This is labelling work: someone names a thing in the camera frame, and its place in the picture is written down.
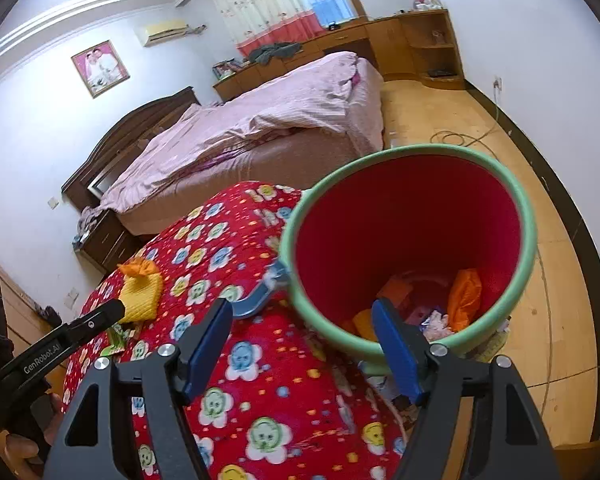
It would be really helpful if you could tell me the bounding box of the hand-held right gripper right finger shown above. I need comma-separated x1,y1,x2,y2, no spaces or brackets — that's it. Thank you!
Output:
371,298,563,480

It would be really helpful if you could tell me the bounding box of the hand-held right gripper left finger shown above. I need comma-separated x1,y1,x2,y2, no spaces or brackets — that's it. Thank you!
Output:
42,298,234,480

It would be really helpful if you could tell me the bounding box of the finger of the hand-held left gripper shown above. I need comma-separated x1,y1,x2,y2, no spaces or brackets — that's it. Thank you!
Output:
60,300,127,343

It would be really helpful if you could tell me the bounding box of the green striped wrapper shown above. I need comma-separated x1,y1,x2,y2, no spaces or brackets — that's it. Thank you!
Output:
100,322,136,356

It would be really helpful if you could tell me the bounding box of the small yellow box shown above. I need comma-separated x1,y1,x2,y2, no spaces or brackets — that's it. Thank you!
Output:
352,309,381,341

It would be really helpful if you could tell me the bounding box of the cream wrapper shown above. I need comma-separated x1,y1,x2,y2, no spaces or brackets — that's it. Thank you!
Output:
420,310,456,343

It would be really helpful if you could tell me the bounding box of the purple foil wrapper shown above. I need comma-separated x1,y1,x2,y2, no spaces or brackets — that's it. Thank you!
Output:
405,290,443,323

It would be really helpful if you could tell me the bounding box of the yellow foam net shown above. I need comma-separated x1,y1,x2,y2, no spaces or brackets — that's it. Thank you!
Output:
116,271,164,324

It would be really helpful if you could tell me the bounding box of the orange cardboard box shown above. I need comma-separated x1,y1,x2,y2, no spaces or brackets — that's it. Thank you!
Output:
378,276,413,311

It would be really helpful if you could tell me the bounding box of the orange wrapper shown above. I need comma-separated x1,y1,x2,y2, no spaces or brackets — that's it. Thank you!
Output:
117,256,158,278

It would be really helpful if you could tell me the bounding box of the orange foam net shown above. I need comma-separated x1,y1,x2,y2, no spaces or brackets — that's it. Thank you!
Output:
447,268,482,332

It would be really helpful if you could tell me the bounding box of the red bucket with green rim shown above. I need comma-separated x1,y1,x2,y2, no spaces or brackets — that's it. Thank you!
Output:
278,143,538,376

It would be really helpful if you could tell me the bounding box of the person's left hand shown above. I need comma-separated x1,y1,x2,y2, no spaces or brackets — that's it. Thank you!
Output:
2,392,68,480

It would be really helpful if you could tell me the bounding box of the black pouch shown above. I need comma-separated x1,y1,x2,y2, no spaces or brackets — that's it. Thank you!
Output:
37,305,63,331

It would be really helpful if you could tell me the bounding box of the red smiley flower blanket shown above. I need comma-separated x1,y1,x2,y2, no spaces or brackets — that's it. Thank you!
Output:
62,181,416,480

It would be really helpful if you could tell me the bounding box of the dark wooden nightstand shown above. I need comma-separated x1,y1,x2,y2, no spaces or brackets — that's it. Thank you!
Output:
72,207,146,276

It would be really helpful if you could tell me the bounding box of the pile of clothes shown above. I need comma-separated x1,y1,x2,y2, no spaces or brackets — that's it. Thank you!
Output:
72,205,111,251

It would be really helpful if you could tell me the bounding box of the dark wooden headboard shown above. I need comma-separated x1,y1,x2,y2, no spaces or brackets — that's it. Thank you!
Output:
61,86,201,211

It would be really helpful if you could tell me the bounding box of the brown bed mattress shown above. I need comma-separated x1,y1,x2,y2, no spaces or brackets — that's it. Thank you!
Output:
120,130,361,236

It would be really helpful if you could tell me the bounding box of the bed with pink blanket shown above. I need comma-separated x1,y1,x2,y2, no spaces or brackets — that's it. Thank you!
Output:
100,51,386,213

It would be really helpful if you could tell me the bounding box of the framed wedding photo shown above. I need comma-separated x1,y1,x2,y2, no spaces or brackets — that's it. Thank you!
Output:
71,39,131,99

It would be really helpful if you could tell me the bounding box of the row of books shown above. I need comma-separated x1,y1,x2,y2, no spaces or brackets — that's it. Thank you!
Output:
211,59,246,81

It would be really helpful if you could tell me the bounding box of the grey garment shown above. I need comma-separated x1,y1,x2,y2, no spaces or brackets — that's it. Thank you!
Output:
247,41,303,66

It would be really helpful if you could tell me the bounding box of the long wooden cabinet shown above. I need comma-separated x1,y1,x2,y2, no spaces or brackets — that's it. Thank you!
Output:
212,8,467,103

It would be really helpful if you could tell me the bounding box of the cream and red curtain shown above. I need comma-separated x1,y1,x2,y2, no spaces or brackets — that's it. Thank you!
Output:
207,0,328,58

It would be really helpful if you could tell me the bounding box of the thin floor cable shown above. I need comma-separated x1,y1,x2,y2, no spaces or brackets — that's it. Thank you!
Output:
430,85,503,148

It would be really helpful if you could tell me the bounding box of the wall air conditioner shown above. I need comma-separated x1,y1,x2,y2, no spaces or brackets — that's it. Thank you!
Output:
134,20,190,48

